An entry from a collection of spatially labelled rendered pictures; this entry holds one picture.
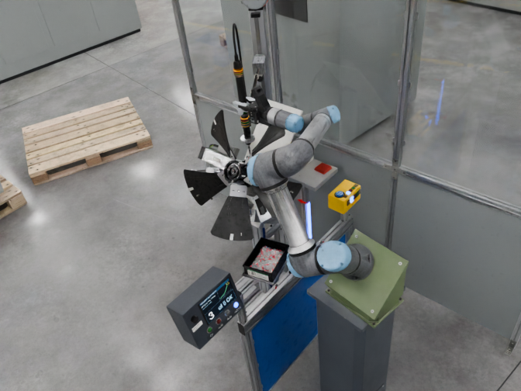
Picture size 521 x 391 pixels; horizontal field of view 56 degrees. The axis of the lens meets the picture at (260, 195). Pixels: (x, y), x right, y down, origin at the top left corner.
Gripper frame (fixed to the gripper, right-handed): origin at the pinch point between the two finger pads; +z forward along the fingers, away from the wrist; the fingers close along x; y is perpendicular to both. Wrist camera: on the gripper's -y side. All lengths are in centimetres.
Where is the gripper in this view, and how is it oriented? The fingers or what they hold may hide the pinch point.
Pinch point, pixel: (238, 99)
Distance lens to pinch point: 228.2
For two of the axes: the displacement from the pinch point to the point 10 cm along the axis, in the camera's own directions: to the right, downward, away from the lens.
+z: -7.5, -3.6, 5.5
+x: 6.5, -5.4, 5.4
